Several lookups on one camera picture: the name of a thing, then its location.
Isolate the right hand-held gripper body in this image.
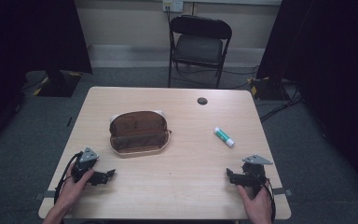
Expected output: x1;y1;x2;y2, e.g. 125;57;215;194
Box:
241;154;274;199

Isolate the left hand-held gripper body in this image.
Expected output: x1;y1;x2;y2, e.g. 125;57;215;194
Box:
71;147;101;184

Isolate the green white glue stick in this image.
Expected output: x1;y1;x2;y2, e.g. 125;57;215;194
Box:
213;126;236;148

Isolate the brown pencil case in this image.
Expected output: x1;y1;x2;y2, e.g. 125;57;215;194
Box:
108;109;172;159

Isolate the person's left hand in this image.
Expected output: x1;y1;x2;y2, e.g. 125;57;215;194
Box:
54;163;96;213

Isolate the person's right hand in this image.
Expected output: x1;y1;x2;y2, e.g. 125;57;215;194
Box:
236;181;274;224

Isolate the black stand base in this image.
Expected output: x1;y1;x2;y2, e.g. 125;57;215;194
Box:
33;69;84;98
249;76;291;102

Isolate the black folding chair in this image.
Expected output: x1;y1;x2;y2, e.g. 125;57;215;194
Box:
167;14;233;90

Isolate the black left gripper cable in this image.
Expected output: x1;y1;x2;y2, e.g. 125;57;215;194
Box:
53;150;84;206

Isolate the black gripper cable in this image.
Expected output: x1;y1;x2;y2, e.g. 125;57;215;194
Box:
255;173;277;224
53;150;84;206

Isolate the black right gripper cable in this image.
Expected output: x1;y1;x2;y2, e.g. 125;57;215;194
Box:
255;173;277;224

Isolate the grey table edge strap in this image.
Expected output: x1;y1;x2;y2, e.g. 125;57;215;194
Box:
271;187;294;197
33;189;58;202

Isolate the black floor cable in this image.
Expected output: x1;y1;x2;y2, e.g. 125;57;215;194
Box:
258;83;304;123
171;63;260;91

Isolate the black plugged wall cable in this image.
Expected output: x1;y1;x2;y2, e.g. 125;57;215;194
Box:
165;4;173;35

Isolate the white wall socket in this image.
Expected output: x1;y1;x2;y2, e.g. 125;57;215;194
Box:
161;0;185;14

